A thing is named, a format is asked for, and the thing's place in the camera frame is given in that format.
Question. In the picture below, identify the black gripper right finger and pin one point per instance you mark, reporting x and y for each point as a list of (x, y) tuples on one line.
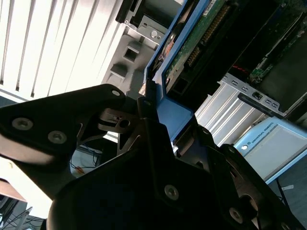
[(230, 163)]

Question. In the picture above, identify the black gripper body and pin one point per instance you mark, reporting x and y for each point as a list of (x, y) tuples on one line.
[(108, 203)]

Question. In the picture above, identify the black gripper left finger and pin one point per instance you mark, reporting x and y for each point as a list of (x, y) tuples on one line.
[(36, 134)]

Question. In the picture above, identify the hard disk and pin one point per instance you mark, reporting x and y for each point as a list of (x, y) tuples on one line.
[(175, 112)]

